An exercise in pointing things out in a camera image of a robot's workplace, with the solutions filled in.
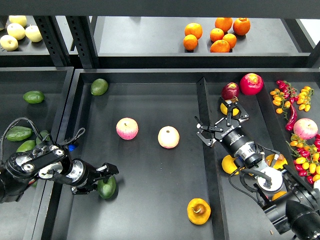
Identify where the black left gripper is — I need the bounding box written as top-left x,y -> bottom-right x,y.
70,159 -> 119,195

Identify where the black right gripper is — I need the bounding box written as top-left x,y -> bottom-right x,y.
194,97 -> 260,160

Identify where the dark green avocado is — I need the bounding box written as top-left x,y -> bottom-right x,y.
97,175 -> 117,199
35,130 -> 51,145
5,126 -> 33,142

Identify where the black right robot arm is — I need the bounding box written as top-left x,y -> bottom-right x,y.
196,98 -> 320,240

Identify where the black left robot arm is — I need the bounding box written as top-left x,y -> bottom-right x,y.
0,118 -> 119,203

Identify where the yellow pear under gripper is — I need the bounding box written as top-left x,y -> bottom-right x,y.
220,99 -> 240,116

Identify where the yellow pear with brown stem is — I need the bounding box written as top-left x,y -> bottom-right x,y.
265,154 -> 288,170

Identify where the dark green avocado upright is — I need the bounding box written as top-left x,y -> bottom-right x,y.
35,130 -> 51,145

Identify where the green avocado left middle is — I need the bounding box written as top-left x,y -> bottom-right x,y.
16,139 -> 36,153

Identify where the yellow pear lower right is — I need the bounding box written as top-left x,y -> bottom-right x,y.
271,191 -> 287,201

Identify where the green avocado tray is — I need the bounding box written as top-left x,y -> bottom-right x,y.
90,78 -> 109,96
23,90 -> 45,104

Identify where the green avocado left tray top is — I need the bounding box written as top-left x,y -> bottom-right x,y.
23,90 -> 45,104

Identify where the pale yellow pear front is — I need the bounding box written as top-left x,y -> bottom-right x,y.
0,35 -> 19,52

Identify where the pale yellow pear right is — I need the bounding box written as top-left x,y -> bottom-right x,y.
25,25 -> 43,43

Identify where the pale yellow pear top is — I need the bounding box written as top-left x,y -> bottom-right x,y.
8,15 -> 27,27

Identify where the dark red apple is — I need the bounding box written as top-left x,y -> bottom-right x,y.
221,82 -> 240,100

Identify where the bright red apple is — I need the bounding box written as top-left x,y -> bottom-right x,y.
239,73 -> 264,96

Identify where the pale pink apple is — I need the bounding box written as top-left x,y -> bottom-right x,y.
157,126 -> 180,149

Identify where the pink red apple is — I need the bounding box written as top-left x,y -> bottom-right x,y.
116,117 -> 139,140

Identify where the red chili pepper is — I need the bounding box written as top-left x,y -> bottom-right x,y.
285,104 -> 297,131

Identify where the cherry tomato bunch top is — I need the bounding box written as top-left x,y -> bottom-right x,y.
269,80 -> 314,120

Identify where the cherry tomato bunch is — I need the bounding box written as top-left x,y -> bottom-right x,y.
286,133 -> 320,185
269,80 -> 314,120

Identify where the black left tray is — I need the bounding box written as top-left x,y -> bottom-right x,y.
0,67 -> 74,240

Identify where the black tray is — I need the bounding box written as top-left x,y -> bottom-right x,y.
31,67 -> 320,240
0,67 -> 74,240

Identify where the pink apple right tray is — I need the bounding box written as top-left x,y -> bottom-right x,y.
293,118 -> 318,140

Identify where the black centre tray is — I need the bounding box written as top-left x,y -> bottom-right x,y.
31,67 -> 320,240

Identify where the orange front bottom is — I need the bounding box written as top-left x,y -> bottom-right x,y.
210,39 -> 230,53

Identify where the orange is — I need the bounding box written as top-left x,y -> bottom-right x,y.
214,17 -> 233,33
233,17 -> 251,36
183,34 -> 198,51
184,22 -> 203,40
210,39 -> 230,53

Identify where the cherry tomato bunch bottom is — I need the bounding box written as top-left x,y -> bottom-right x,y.
286,133 -> 320,185

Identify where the orange right small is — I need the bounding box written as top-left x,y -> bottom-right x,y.
222,33 -> 237,49

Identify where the orange small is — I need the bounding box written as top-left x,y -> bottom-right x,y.
209,28 -> 225,43
222,33 -> 237,49

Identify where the orange far left bottom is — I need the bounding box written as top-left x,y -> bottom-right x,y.
183,34 -> 198,51

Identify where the orange centre small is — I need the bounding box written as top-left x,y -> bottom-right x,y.
209,28 -> 225,43

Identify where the orange top right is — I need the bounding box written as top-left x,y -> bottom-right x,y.
233,17 -> 251,36

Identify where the black metal tray divider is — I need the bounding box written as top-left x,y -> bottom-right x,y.
196,77 -> 230,240

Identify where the orange far left top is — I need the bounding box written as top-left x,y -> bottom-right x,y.
184,22 -> 203,40

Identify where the orange top middle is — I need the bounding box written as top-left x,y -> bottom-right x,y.
214,17 -> 233,33

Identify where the black upper shelf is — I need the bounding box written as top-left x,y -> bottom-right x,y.
0,0 -> 320,69

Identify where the black shelf upright post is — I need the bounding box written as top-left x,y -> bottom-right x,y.
66,16 -> 100,69

